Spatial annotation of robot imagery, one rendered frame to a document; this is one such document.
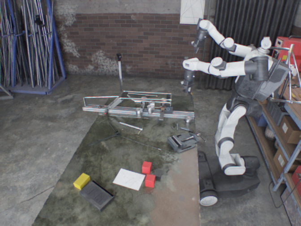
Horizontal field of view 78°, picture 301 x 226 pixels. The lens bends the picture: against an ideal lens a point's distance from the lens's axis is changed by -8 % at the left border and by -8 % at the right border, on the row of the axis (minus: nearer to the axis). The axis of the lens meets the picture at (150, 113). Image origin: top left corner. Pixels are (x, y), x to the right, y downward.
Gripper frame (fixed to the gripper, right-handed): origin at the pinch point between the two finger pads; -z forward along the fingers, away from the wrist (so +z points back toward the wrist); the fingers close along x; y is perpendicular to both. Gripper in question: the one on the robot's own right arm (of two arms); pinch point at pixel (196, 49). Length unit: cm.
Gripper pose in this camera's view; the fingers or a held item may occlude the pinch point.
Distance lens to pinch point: 188.9
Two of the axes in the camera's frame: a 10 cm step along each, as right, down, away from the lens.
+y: 5.5, 5.6, -6.1
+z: 2.4, -8.1, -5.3
